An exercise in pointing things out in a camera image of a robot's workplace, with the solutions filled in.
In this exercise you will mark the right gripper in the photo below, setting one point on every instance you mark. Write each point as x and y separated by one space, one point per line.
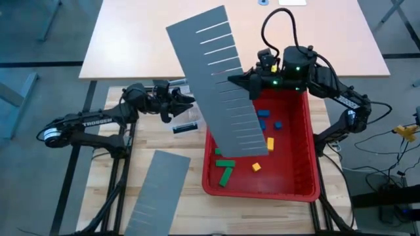
262 82

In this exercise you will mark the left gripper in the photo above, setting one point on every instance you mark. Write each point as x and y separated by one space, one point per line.
157 101

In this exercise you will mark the clear plastic container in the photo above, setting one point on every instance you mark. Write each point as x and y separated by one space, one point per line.
185 128

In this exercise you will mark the grey slotted divider panel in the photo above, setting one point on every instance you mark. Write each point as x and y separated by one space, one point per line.
213 82
157 196

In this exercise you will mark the green wooden block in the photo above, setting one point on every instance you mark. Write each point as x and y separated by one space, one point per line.
217 151
225 177
225 163

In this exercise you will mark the yellow wooden block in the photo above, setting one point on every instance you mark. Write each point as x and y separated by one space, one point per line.
256 166
270 143

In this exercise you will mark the red plastic bin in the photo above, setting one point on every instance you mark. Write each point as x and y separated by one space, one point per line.
288 164

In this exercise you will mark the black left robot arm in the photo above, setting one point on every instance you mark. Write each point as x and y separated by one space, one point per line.
98 121

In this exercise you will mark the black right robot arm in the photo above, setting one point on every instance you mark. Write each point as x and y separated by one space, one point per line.
344 98

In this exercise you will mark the large beige wooden desk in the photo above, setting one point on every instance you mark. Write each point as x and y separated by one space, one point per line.
131 39

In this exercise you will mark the grey desk grommet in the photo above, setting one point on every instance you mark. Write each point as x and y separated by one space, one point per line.
263 1

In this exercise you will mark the white paper sheet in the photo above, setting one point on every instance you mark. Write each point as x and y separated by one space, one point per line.
292 2

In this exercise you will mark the grey metal table leg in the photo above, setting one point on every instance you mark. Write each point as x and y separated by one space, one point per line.
393 10
19 101
50 19

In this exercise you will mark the black electronics box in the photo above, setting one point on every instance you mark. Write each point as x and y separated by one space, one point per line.
397 203

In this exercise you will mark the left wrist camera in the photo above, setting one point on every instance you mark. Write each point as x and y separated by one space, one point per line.
166 117

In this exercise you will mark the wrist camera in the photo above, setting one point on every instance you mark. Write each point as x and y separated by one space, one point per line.
166 117
267 59

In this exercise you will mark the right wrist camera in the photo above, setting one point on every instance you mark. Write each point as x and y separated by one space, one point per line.
267 59

